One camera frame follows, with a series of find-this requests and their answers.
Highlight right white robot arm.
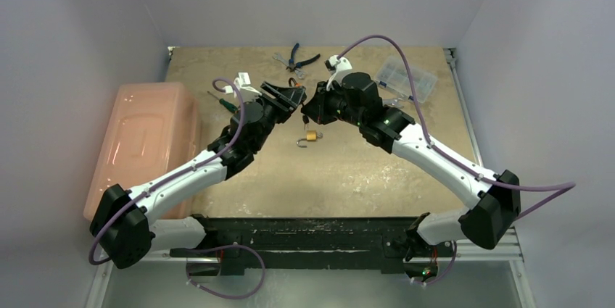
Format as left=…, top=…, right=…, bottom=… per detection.
left=301, top=72, right=520, bottom=255

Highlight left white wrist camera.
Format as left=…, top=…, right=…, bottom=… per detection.
left=233, top=72, right=262, bottom=104

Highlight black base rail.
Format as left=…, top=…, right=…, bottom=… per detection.
left=170, top=215, right=453, bottom=276

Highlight green handled screwdriver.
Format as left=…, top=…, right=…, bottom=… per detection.
left=207, top=91, right=239, bottom=113

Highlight orange black padlock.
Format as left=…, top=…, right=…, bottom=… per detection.
left=288, top=77, right=305, bottom=91

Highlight blue black pliers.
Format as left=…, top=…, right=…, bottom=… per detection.
left=288, top=43, right=321, bottom=69

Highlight brass padlock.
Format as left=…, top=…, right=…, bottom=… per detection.
left=296, top=130, right=323, bottom=149

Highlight aluminium frame rail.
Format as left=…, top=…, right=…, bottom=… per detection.
left=443, top=47, right=537, bottom=308

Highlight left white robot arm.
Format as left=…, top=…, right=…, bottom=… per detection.
left=88, top=80, right=307, bottom=269

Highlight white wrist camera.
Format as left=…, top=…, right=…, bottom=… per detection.
left=233, top=72, right=262, bottom=104
left=325, top=55, right=353, bottom=91

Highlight large silver wrench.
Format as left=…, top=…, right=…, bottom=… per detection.
left=382, top=99, right=404, bottom=109

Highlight pink plastic storage box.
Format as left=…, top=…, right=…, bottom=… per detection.
left=83, top=82, right=202, bottom=221

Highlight clear plastic organizer box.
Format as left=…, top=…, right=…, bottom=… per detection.
left=374, top=56, right=437, bottom=103

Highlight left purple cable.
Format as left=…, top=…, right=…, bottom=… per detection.
left=88, top=78, right=246, bottom=267

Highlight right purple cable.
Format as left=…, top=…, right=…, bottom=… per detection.
left=336, top=34, right=577, bottom=222

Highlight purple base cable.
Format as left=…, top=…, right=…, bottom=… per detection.
left=185, top=246, right=266, bottom=301

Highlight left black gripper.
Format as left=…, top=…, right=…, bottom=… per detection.
left=252, top=83, right=305, bottom=153

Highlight small silver wrench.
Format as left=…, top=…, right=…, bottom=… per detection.
left=272, top=53, right=307, bottom=80

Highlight black key bunch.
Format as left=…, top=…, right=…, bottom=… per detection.
left=302, top=114, right=310, bottom=131

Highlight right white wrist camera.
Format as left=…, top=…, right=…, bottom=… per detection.
left=325, top=55, right=353, bottom=91

